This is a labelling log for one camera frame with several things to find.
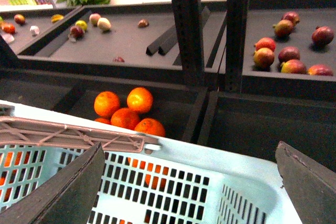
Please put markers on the black triangular divider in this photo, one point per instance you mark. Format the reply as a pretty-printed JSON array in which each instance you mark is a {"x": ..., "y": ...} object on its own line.
[{"x": 153, "y": 47}]

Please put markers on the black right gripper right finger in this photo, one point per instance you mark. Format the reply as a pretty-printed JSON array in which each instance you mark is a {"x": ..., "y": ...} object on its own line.
[{"x": 310, "y": 185}]

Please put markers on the light blue plastic basket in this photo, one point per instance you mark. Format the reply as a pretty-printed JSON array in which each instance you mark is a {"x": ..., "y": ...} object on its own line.
[{"x": 181, "y": 183}]

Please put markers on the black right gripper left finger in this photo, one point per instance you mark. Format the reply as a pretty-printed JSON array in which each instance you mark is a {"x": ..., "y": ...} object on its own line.
[{"x": 67, "y": 197}]

